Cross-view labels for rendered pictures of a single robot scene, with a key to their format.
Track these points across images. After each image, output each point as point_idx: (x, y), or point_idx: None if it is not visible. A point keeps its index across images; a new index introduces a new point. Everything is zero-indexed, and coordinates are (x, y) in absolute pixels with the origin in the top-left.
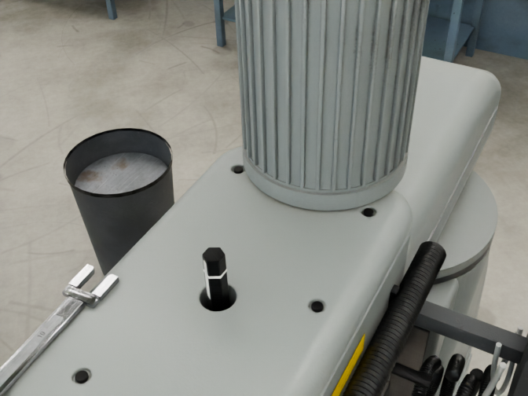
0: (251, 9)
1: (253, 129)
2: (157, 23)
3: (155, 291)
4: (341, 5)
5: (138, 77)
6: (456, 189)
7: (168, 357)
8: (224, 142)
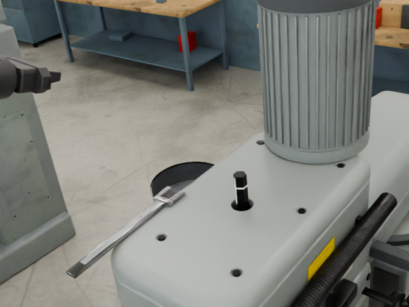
0: (267, 39)
1: (268, 112)
2: (223, 94)
3: (205, 200)
4: (316, 33)
5: (207, 131)
6: None
7: (210, 231)
8: None
